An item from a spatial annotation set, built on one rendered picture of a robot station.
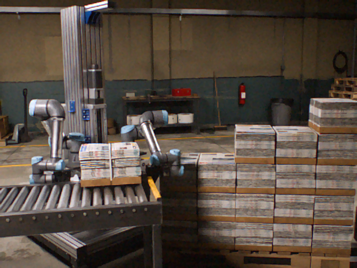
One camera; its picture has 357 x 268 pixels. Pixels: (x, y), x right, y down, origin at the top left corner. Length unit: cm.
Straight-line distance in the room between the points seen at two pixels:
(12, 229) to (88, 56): 158
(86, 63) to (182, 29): 654
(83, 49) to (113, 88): 618
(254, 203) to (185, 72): 692
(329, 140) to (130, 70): 702
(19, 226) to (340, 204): 217
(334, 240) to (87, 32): 250
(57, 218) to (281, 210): 164
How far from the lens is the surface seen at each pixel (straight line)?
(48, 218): 211
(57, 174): 266
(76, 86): 317
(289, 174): 287
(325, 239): 310
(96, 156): 237
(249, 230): 299
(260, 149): 280
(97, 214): 208
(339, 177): 296
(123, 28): 936
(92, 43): 320
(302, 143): 284
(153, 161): 259
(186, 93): 896
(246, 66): 1002
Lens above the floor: 152
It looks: 10 degrees down
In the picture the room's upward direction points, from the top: 1 degrees counter-clockwise
